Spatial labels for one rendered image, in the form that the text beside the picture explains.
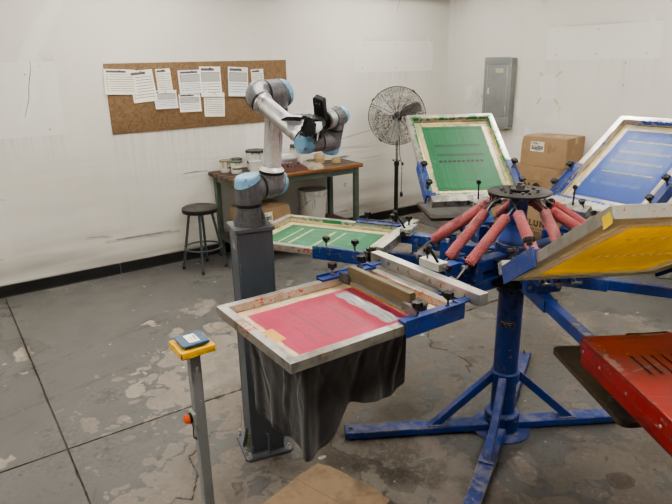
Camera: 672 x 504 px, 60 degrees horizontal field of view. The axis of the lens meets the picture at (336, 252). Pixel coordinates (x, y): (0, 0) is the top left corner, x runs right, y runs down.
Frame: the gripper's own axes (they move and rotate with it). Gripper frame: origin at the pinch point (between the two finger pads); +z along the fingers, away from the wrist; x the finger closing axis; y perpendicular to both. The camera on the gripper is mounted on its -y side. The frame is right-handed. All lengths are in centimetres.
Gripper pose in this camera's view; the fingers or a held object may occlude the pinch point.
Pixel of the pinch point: (298, 123)
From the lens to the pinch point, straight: 216.6
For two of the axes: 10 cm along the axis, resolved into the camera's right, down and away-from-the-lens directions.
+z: -4.8, 3.5, -8.1
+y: -1.7, 8.6, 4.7
